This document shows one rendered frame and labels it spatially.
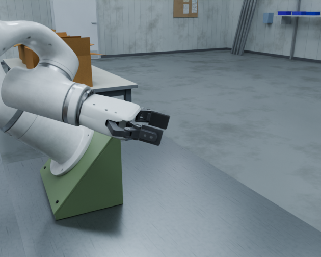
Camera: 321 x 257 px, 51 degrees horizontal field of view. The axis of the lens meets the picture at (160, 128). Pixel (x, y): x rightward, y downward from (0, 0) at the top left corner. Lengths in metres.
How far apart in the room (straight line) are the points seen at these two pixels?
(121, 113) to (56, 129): 0.35
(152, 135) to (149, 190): 0.42
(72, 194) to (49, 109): 0.29
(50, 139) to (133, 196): 0.28
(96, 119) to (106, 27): 10.04
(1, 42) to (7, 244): 0.47
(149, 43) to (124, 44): 0.86
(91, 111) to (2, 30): 0.20
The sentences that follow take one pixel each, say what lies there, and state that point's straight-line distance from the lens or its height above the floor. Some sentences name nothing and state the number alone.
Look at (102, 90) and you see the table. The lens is 2.63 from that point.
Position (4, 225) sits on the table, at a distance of 0.95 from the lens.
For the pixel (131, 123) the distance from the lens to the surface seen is 0.62.
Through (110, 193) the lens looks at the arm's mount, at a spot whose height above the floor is 0.87.
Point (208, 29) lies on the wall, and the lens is 12.49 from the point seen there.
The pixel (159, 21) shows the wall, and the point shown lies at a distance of 11.39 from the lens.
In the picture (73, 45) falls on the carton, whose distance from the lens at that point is 2.57.
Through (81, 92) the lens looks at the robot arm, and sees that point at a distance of 0.66.
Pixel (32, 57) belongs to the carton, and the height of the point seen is 0.93.
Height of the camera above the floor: 1.33
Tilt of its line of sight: 19 degrees down
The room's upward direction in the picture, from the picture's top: straight up
